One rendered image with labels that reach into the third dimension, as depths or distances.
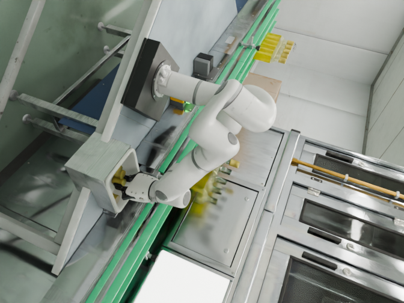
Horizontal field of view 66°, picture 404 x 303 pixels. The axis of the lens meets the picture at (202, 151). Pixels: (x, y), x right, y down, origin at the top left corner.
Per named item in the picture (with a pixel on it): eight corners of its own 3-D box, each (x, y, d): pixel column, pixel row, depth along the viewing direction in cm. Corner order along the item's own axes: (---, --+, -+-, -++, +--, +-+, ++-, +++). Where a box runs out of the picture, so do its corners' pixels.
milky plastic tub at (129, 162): (99, 207, 119) (118, 216, 117) (83, 174, 101) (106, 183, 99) (124, 173, 129) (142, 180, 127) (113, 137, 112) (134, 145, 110)
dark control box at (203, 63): (193, 72, 167) (207, 76, 165) (193, 59, 161) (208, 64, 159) (199, 64, 172) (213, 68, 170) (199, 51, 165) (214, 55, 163)
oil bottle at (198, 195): (161, 189, 141) (204, 206, 136) (160, 183, 136) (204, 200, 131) (166, 180, 144) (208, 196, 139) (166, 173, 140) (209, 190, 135)
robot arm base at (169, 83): (146, 86, 110) (186, 100, 106) (160, 55, 111) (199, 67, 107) (160, 100, 125) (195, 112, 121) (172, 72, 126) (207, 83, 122)
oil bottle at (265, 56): (243, 56, 209) (283, 67, 202) (243, 48, 205) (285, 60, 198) (245, 52, 212) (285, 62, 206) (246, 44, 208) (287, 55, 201)
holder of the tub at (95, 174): (101, 213, 123) (118, 220, 121) (82, 173, 102) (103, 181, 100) (125, 180, 133) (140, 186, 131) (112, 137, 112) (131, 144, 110)
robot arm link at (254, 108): (238, 73, 93) (258, 67, 79) (270, 102, 97) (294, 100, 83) (211, 109, 92) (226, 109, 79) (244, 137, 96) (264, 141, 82)
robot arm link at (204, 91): (205, 81, 120) (244, 94, 117) (194, 113, 121) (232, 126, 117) (199, 74, 111) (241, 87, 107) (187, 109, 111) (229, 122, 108)
